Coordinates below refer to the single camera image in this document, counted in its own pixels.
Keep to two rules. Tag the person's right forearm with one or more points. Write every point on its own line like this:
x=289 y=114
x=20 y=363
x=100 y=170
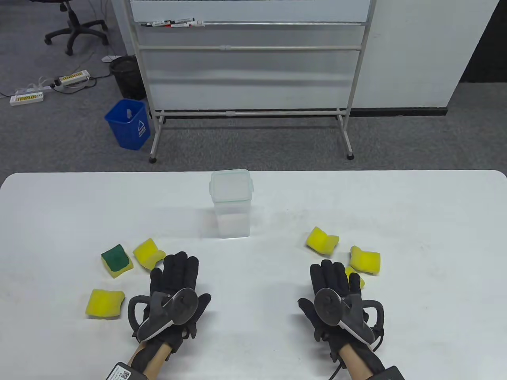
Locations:
x=356 y=360

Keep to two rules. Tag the yellow green scouring sponge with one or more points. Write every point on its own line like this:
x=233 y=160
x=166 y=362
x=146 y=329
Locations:
x=351 y=270
x=366 y=261
x=321 y=241
x=103 y=304
x=147 y=253
x=115 y=259

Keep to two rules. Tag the red whiteboard marker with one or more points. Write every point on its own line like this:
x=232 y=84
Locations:
x=178 y=25
x=197 y=23

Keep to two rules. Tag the white power strips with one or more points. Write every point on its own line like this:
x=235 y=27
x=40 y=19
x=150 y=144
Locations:
x=44 y=84

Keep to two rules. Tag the black tracking controller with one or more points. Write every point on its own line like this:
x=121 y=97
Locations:
x=174 y=308
x=336 y=306

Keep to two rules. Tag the person's left forearm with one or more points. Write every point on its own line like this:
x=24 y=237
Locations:
x=158 y=358

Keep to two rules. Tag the black wrist sensor box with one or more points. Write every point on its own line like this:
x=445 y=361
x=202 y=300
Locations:
x=386 y=374
x=121 y=372

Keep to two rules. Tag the blue plastic bin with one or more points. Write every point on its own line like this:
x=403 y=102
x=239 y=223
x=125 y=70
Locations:
x=128 y=134

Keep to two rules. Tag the white mobile whiteboard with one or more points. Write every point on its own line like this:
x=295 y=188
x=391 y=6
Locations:
x=253 y=79

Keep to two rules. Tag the clear plastic airtight container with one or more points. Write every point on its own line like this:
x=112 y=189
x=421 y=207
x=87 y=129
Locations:
x=231 y=221

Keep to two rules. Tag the person's right hand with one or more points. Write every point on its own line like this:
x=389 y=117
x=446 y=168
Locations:
x=330 y=275

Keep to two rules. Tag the person's left hand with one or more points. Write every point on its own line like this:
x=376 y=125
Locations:
x=176 y=273

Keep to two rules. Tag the white power strip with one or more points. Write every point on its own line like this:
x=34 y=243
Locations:
x=74 y=77
x=26 y=99

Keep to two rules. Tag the black mesh wastebasket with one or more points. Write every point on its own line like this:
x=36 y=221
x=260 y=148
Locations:
x=126 y=79

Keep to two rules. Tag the black office chair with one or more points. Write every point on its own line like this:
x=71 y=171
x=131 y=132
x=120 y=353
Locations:
x=73 y=29

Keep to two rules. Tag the black whiteboard marker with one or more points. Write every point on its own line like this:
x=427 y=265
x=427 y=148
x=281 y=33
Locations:
x=156 y=24
x=174 y=20

